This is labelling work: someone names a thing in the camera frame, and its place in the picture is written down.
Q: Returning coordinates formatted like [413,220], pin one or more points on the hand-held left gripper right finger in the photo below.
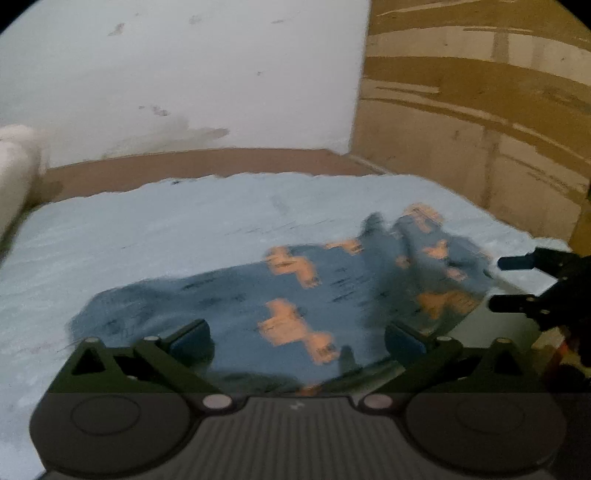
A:
[404,344]

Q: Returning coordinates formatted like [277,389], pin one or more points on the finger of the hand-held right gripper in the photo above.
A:
[508,303]
[515,262]

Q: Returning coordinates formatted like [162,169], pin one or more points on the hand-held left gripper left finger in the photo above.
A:
[191,341]

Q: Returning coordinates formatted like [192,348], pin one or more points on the blue pants with orange print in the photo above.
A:
[286,295]

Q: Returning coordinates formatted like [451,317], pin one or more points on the light blue deer-print blanket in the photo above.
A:
[161,230]

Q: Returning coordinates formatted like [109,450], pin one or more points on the plywood panel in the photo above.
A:
[471,92]

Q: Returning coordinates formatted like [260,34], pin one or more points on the cream rolled pillow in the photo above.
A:
[16,180]

